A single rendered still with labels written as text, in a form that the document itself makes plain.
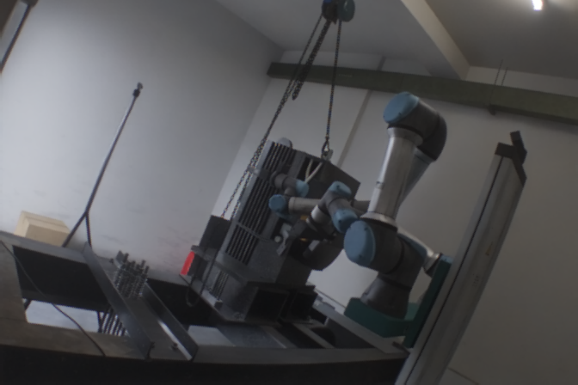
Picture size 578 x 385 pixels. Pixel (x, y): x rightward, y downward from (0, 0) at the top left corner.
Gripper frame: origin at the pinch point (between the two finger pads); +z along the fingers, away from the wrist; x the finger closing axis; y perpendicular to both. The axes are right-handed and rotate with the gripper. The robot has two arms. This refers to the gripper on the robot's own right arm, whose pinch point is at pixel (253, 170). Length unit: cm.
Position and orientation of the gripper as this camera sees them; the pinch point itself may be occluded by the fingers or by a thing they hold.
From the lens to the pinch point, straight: 208.8
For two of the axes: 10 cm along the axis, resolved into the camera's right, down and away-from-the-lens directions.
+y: -3.9, 9.2, -0.9
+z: -8.3, -3.0, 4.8
